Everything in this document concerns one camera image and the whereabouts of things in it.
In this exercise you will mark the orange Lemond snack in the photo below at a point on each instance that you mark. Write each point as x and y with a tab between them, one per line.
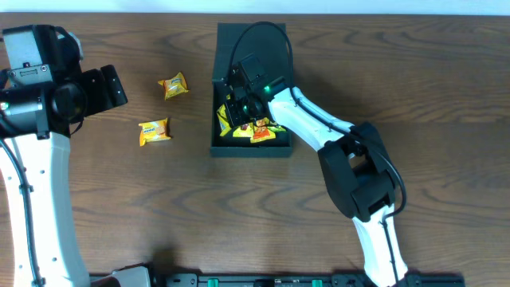
175	86
154	131

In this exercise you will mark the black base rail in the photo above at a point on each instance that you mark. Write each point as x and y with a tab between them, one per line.
146	275

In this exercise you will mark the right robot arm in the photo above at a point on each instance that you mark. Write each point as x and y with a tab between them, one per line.
359	176

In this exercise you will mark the dark green box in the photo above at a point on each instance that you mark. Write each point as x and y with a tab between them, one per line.
269	42

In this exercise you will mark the yellow chocolate snack packet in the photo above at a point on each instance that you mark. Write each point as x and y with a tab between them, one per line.
244	131

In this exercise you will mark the green Apollo snack packet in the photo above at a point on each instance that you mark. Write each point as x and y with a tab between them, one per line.
276	128

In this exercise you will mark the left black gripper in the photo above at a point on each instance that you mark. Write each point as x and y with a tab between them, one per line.
100	100

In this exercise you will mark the yellow peanut butter snack packet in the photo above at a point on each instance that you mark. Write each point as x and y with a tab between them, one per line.
261	131

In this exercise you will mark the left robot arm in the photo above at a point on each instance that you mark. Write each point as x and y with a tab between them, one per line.
45	97

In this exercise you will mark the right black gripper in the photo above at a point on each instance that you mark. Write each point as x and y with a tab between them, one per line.
232	116

